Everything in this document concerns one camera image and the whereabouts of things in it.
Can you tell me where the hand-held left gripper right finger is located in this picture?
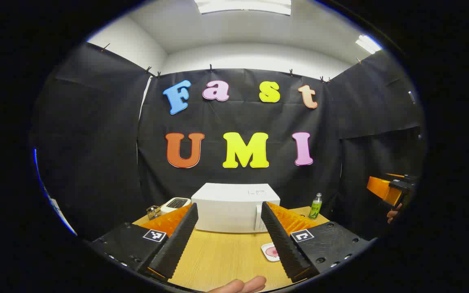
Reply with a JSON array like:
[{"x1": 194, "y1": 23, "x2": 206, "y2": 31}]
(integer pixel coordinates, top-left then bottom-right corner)
[{"x1": 261, "y1": 201, "x2": 370, "y2": 283}]

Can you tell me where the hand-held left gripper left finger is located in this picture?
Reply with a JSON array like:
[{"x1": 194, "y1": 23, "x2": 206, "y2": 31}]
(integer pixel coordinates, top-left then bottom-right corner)
[{"x1": 89, "y1": 203, "x2": 199, "y2": 281}]

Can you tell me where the white square plate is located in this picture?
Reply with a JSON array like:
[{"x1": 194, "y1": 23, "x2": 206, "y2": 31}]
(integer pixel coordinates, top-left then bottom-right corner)
[{"x1": 261, "y1": 243, "x2": 281, "y2": 262}]

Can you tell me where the white microwave oven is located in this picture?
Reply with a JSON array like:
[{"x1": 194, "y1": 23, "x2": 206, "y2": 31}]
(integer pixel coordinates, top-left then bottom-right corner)
[{"x1": 191, "y1": 183, "x2": 281, "y2": 233}]

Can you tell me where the white toaster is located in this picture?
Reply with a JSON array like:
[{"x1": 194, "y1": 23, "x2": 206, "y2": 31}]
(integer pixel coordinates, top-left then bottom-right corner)
[{"x1": 160, "y1": 197, "x2": 191, "y2": 215}]

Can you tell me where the green label drink bottle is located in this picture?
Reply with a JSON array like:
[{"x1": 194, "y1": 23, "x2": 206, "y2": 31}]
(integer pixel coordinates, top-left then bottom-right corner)
[{"x1": 309, "y1": 193, "x2": 323, "y2": 219}]

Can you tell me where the black backdrop cloth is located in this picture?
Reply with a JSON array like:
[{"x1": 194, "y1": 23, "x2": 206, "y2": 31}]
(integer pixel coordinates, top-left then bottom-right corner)
[{"x1": 31, "y1": 41, "x2": 426, "y2": 241}]

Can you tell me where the small ceiling light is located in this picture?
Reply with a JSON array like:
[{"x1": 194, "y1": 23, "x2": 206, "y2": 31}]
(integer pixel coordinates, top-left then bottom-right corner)
[{"x1": 355, "y1": 35, "x2": 381, "y2": 55}]

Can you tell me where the large ceiling light panel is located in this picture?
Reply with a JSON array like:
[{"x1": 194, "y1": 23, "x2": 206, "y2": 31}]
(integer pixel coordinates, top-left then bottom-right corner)
[{"x1": 194, "y1": 0, "x2": 292, "y2": 16}]

